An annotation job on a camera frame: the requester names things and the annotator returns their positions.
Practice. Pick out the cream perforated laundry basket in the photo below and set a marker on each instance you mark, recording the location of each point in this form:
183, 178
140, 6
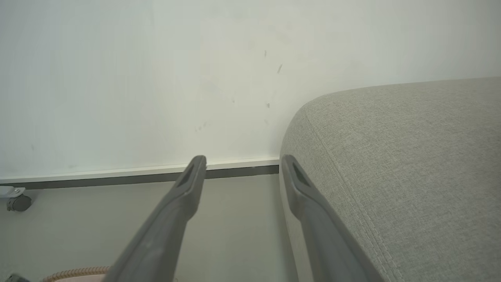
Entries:
78, 273

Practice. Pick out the grey fabric sofa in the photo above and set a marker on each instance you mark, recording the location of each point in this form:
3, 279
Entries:
411, 176

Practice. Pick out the white and dark baseboard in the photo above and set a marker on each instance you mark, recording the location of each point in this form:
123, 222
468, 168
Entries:
98, 176

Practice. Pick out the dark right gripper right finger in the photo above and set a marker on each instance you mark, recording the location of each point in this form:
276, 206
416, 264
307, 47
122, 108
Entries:
325, 239

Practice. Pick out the grey metal stand leg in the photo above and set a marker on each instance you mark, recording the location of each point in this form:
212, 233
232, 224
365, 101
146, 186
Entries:
9, 191

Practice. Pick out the black caster wheel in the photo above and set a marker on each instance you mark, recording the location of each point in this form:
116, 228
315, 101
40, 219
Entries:
18, 203

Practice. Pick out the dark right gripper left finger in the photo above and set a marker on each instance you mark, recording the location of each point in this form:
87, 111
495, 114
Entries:
164, 231

